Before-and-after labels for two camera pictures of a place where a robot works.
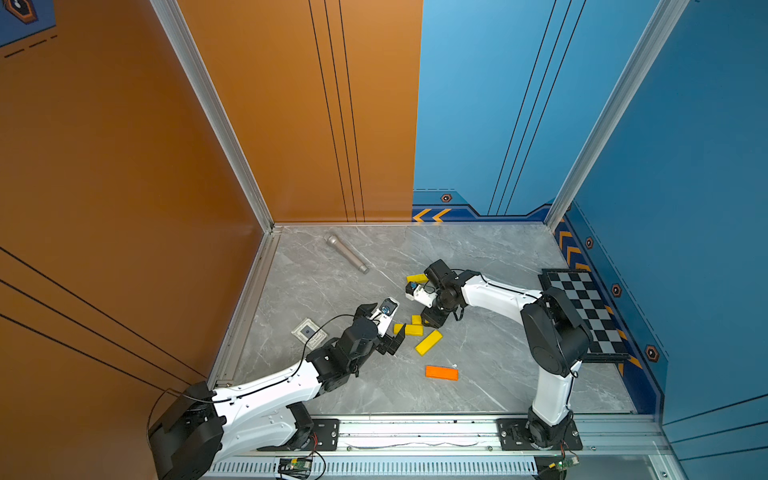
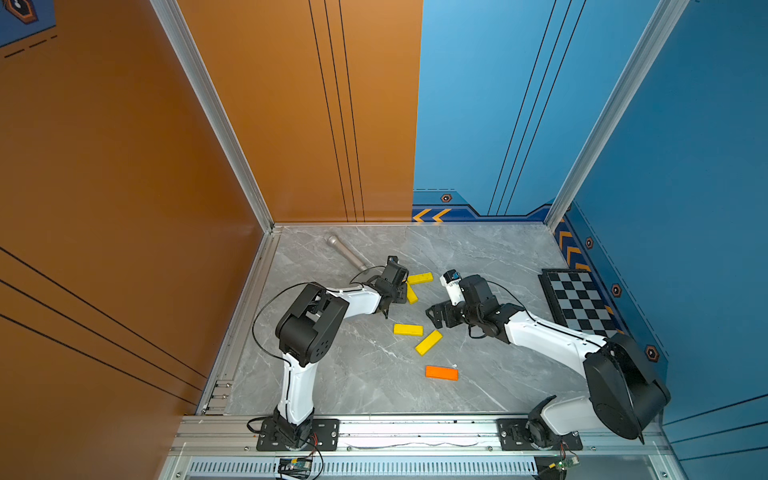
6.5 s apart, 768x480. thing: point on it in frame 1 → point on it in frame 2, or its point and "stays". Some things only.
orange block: (442, 372) stays
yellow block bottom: (410, 329) stays
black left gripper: (386, 341) → (403, 293)
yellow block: (429, 343) stays
